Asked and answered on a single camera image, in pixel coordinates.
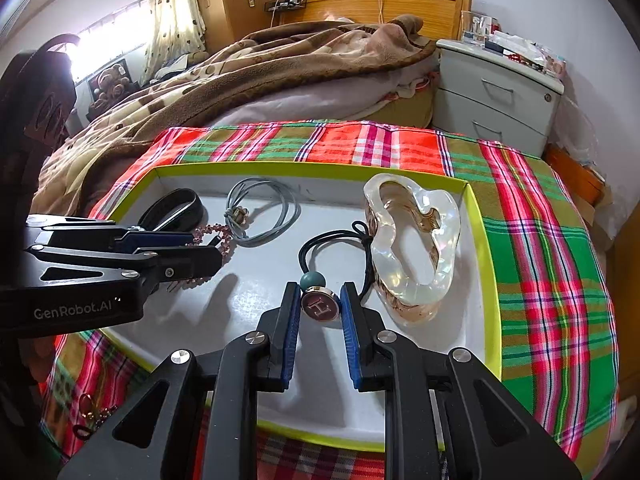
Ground plaid cloth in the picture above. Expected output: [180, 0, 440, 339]
[37, 120, 621, 480]

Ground wooden bed headboard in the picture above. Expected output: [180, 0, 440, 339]
[277, 0, 473, 41]

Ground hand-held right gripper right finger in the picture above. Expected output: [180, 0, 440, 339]
[340, 282, 583, 480]

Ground lilac bed sheet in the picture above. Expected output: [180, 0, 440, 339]
[212, 67, 441, 129]

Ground pink rhinestone hair clip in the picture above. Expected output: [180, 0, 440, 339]
[167, 224, 234, 294]

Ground black hair tie round charm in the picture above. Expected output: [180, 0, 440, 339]
[298, 220, 383, 322]

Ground wooden wardrobe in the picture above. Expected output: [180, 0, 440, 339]
[190, 0, 291, 56]

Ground brown patterned blanket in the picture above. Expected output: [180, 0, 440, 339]
[30, 12, 439, 217]

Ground orange cardboard box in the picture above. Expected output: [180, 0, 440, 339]
[545, 144, 606, 207]

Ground brown teddy bear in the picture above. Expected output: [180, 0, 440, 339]
[87, 57, 134, 109]

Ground yellow-green cardboard box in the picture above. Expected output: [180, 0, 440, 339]
[97, 160, 502, 453]

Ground translucent pearl hair claw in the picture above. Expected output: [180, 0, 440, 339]
[362, 173, 461, 327]

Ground clutter of small packets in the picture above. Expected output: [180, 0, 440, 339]
[487, 17, 569, 79]

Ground white nightstand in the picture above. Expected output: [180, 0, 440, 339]
[431, 37, 566, 159]

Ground dotted curtain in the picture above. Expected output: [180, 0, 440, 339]
[142, 0, 208, 84]

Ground black wristband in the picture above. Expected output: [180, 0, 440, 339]
[137, 188, 207, 234]

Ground bright window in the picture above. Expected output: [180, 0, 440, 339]
[65, 0, 153, 84]

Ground grey elastic cord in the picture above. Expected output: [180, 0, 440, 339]
[225, 176, 302, 248]

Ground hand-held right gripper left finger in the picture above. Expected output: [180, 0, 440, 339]
[57, 282, 303, 480]

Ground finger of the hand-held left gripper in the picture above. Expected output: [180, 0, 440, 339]
[22, 243, 224, 297]
[25, 215, 194, 257]

